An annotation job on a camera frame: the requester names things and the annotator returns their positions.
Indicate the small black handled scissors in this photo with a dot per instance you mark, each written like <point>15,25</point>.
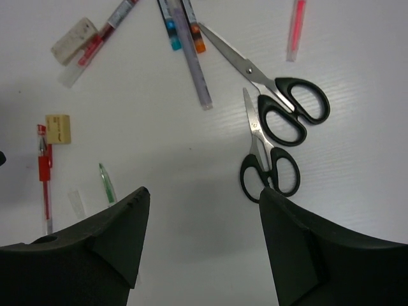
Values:
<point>263,156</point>

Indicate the large black handled scissors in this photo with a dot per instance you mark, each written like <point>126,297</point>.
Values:
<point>275,94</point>

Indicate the orange red pen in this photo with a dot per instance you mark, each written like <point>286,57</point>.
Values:
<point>193,26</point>

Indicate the clear pen cap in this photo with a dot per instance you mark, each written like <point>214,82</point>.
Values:
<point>77,205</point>

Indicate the blue pen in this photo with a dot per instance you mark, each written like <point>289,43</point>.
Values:
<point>169,25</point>

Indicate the white eraser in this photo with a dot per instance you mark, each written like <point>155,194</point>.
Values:
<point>73,41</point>

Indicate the tan eraser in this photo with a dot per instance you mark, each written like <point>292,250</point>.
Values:
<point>58,129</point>

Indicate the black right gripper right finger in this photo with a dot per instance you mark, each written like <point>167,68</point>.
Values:
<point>317,262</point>

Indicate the pink highlighter pen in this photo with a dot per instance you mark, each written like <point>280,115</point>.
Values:
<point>295,29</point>

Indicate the red gel pen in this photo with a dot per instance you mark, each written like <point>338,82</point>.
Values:
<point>44,172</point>

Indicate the green pen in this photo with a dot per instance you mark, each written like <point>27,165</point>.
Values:
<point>107,184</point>

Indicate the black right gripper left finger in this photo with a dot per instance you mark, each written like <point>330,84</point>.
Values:
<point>93,262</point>

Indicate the red pen with clear cap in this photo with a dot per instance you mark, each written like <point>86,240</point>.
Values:
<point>80,62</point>

